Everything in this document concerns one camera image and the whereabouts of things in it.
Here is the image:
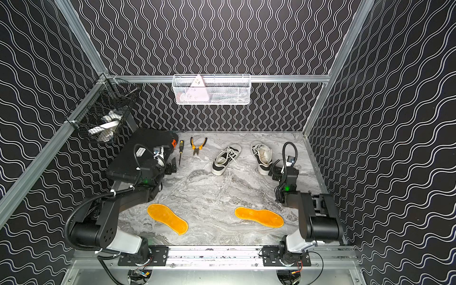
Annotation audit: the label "black yellow screwdriver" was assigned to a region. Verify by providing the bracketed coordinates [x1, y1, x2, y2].
[179, 140, 185, 165]

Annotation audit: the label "white items in black basket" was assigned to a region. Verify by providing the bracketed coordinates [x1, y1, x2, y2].
[88, 110, 123, 143]

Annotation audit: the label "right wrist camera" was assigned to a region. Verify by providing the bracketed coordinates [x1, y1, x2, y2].
[283, 156, 296, 167]

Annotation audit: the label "black plastic tool case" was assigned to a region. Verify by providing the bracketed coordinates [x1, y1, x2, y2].
[106, 128, 178, 185]

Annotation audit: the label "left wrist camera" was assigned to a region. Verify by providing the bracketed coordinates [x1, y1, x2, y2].
[134, 144, 166, 166]

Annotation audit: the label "yellow black pliers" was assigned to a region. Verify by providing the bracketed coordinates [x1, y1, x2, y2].
[191, 137, 207, 156]

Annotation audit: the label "orange insole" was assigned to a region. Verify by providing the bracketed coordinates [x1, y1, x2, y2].
[235, 207, 284, 228]
[147, 204, 189, 235]

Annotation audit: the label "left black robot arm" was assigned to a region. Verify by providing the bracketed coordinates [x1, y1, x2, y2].
[64, 158, 177, 265]

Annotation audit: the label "black wire corner basket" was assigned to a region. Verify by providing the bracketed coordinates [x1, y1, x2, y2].
[66, 75, 140, 144]

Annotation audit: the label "black white sneaker with laces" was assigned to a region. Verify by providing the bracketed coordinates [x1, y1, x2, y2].
[211, 144, 242, 176]

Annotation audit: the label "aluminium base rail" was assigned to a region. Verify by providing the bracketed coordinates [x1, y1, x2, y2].
[71, 245, 361, 270]

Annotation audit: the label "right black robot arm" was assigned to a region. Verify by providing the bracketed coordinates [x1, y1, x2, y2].
[269, 165, 344, 257]

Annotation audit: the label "left corrugated black cable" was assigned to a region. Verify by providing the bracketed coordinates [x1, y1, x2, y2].
[63, 188, 125, 250]

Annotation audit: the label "white wire wall basket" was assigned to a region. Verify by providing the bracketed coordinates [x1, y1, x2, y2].
[172, 74, 252, 105]

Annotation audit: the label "pink triangular item in basket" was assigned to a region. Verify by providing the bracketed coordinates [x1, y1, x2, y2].
[183, 75, 210, 103]

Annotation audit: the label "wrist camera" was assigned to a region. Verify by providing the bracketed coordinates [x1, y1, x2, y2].
[134, 144, 166, 166]
[283, 156, 296, 167]

